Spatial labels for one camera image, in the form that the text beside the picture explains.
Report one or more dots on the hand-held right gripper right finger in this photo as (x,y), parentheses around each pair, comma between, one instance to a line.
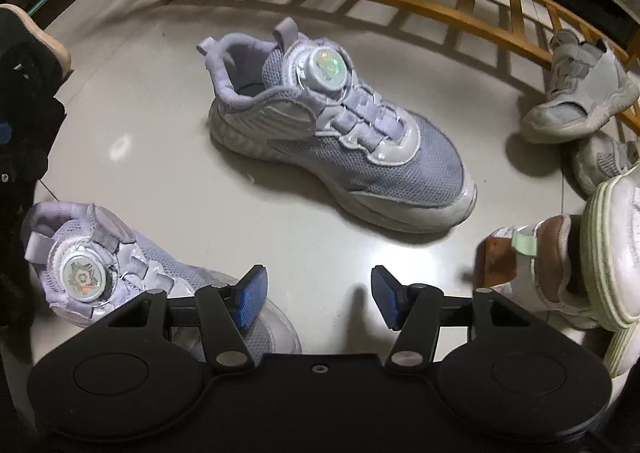
(386,295)

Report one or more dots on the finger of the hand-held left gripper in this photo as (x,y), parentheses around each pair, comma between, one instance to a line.
(5,135)

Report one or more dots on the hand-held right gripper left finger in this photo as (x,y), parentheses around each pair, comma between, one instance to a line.
(252,295)

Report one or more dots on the purple dial sneaker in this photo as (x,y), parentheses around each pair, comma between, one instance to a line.
(165,283)
(400,168)

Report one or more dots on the white mesh sneaker tan sole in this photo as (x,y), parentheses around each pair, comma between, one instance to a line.
(545,283)

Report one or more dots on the white sneaker green sole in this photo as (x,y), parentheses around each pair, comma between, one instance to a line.
(617,253)
(625,348)

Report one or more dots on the person's left slipper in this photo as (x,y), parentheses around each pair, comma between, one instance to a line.
(42,40)

